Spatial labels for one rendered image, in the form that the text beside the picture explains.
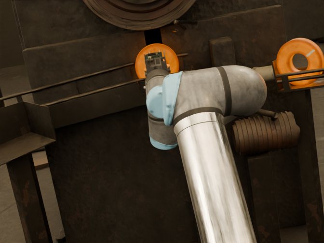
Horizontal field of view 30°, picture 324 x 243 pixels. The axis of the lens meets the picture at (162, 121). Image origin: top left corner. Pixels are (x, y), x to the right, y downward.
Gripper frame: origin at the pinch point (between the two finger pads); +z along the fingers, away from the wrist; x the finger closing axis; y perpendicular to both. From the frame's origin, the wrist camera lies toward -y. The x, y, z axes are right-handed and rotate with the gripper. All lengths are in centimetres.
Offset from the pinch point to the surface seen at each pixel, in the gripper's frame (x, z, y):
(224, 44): -24.6, -4.3, 3.3
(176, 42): -8.4, 6.5, 2.7
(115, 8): 10.2, -0.2, 21.7
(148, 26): 0.5, -0.6, 13.4
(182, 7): -12.1, 0.5, 17.7
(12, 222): 84, 36, -89
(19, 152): 47, -34, -7
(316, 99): -99, 158, -124
